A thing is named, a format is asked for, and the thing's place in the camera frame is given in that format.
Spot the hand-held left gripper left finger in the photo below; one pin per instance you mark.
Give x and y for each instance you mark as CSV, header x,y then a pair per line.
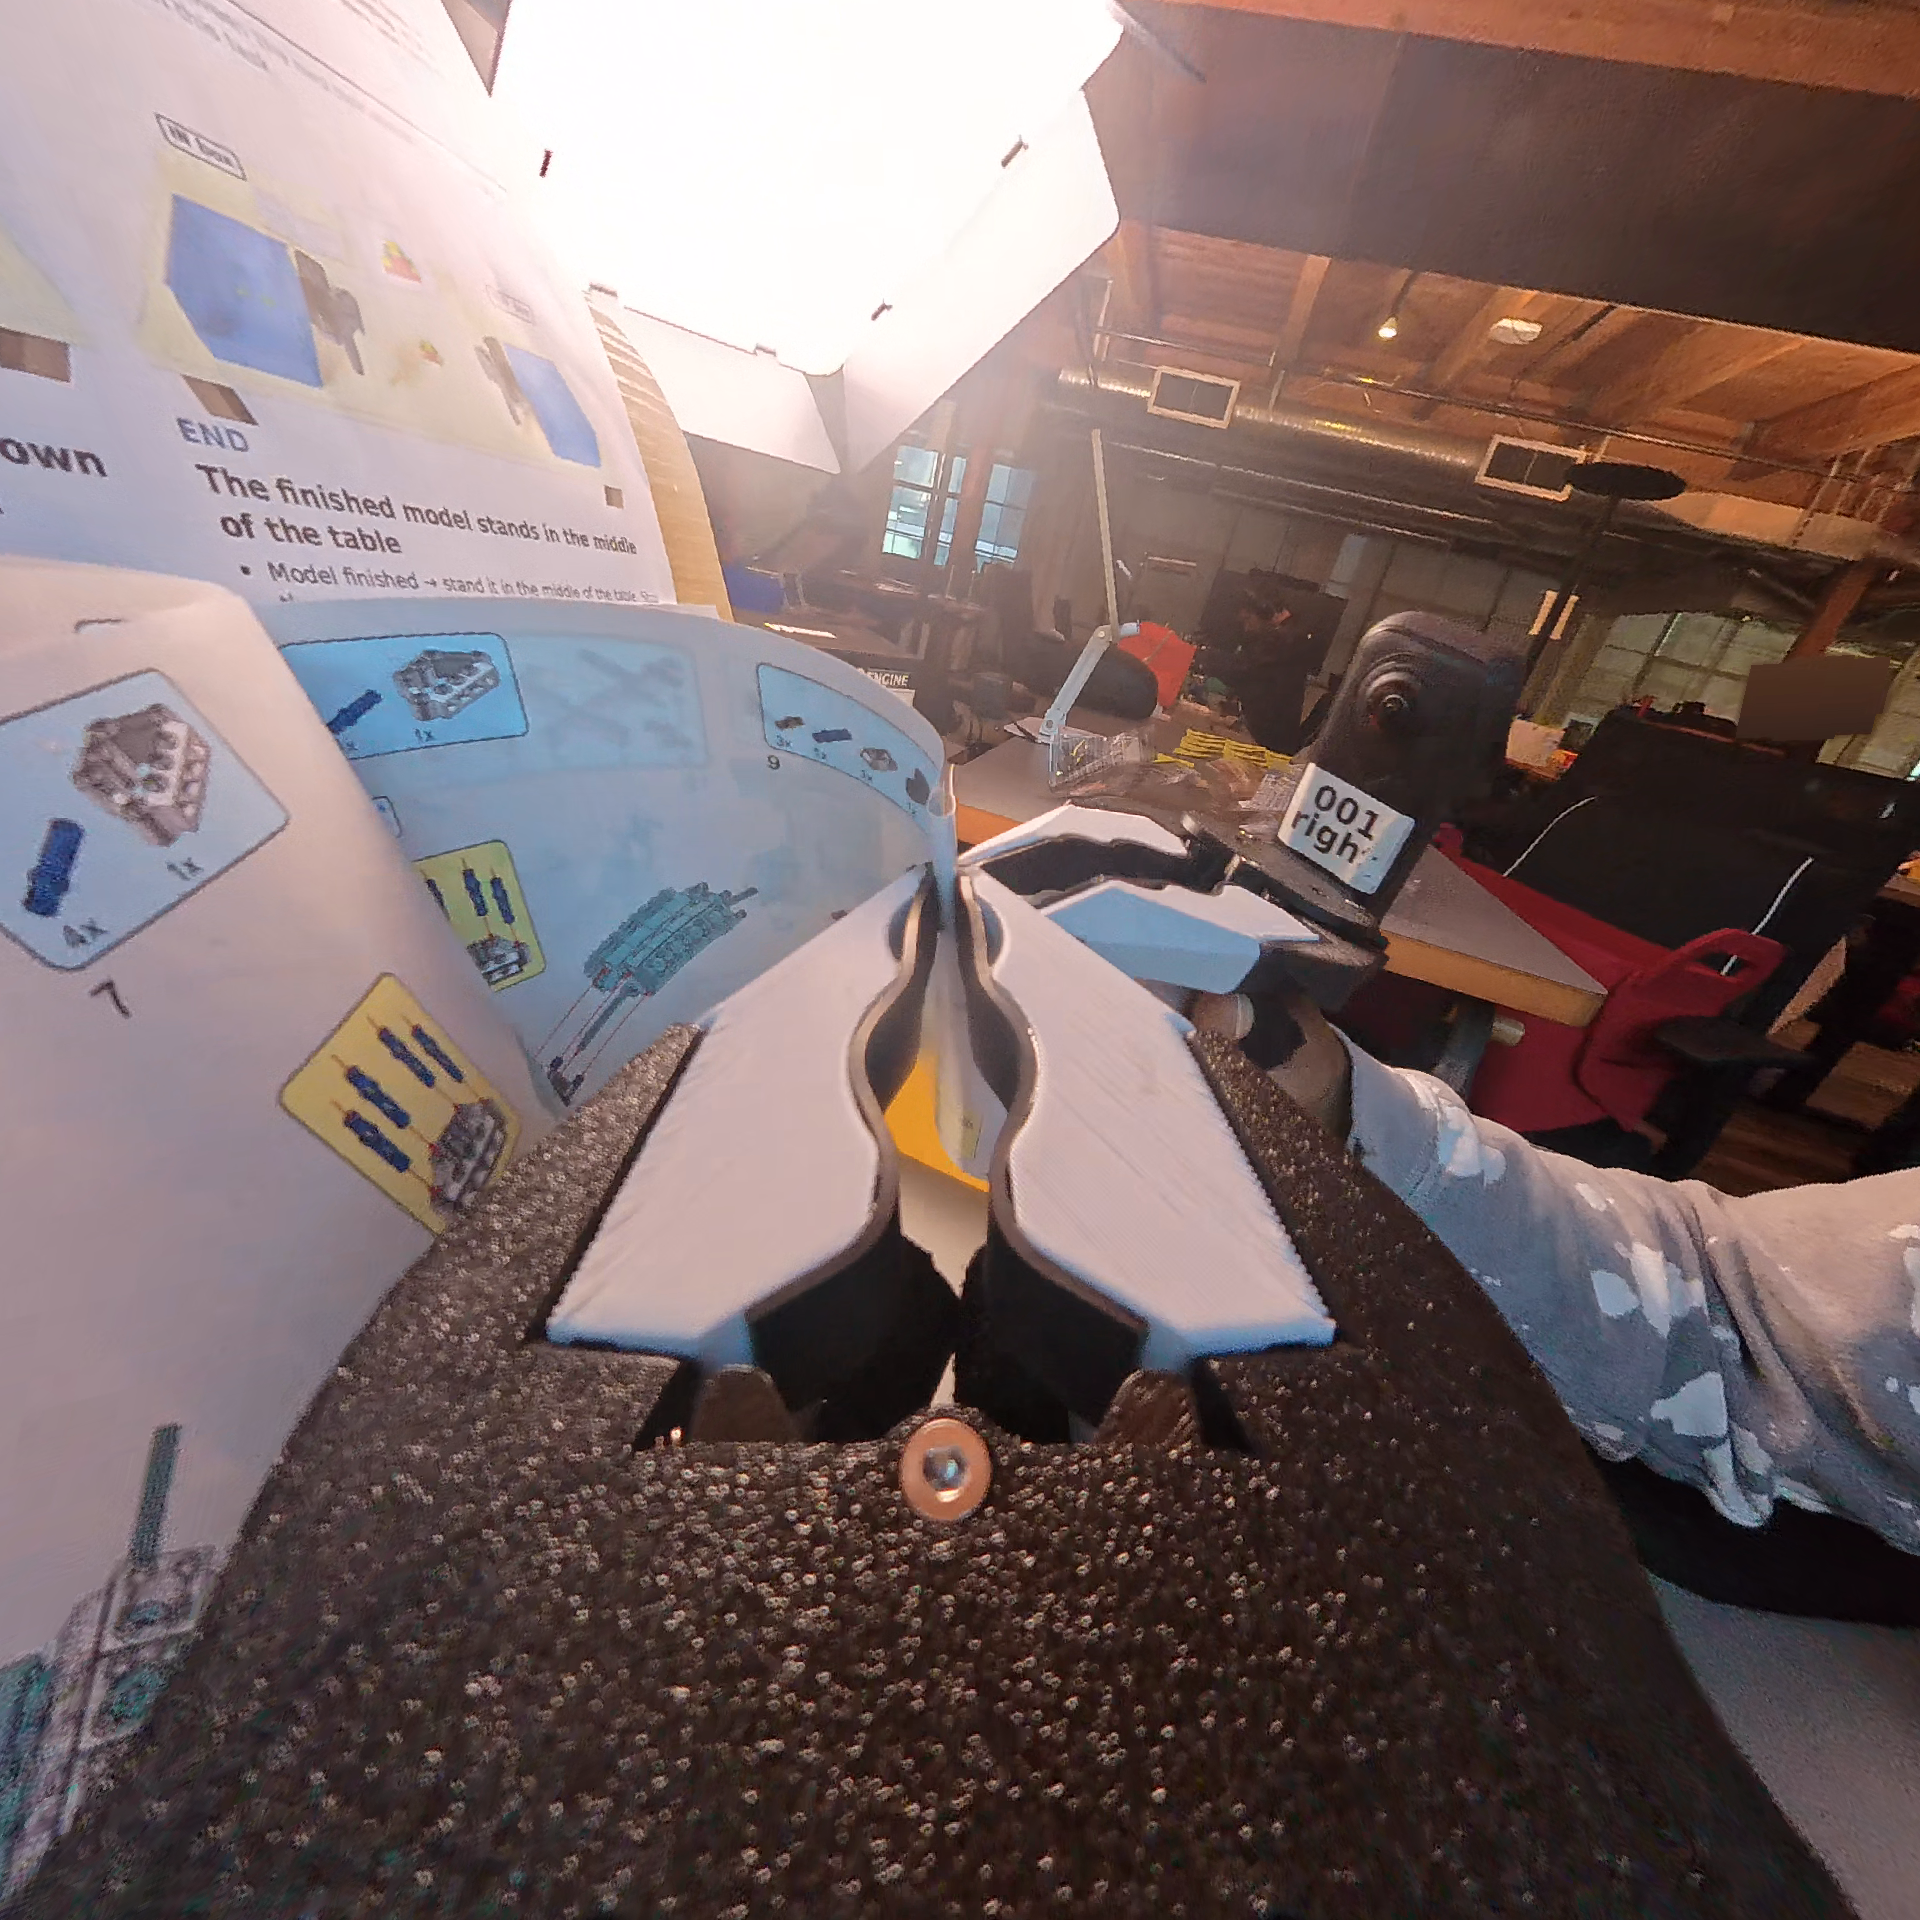
x,y
751,1186

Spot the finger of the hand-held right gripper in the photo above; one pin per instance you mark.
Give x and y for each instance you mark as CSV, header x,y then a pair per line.
x,y
1096,822
1170,931

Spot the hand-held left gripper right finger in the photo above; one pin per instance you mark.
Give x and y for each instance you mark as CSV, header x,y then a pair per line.
x,y
1154,1186

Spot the building instruction booklet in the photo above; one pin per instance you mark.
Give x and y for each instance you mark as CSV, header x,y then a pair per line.
x,y
149,1050

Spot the person's right forearm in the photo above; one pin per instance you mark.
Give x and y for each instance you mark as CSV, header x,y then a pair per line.
x,y
1651,1320

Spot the printed task sheet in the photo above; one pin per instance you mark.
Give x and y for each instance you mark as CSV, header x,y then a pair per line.
x,y
376,452

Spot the person's right hand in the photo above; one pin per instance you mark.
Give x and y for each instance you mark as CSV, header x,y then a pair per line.
x,y
1320,1067

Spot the black office chair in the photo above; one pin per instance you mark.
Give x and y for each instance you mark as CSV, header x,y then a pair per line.
x,y
1651,811

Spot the red office chair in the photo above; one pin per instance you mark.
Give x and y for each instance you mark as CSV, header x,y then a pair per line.
x,y
1575,960

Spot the round black lamp head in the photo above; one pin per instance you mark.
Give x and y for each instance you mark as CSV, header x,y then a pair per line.
x,y
1621,482

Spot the wooden stand board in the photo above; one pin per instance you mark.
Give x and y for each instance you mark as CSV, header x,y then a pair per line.
x,y
681,495

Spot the white light panel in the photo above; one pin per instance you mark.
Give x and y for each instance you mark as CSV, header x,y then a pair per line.
x,y
809,149
734,389

